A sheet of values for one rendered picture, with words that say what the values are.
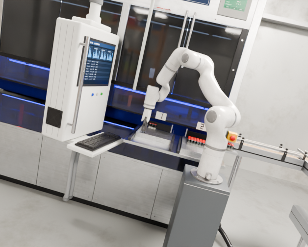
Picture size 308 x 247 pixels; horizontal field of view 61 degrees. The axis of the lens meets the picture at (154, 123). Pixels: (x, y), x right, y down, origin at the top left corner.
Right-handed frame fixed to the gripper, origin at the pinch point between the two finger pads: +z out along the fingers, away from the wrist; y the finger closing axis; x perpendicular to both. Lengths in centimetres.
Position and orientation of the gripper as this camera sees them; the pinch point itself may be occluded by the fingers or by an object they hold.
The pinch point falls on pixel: (143, 128)
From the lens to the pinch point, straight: 193.1
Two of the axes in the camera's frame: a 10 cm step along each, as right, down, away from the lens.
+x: 9.6, 2.5, -0.9
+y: -1.4, 1.9, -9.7
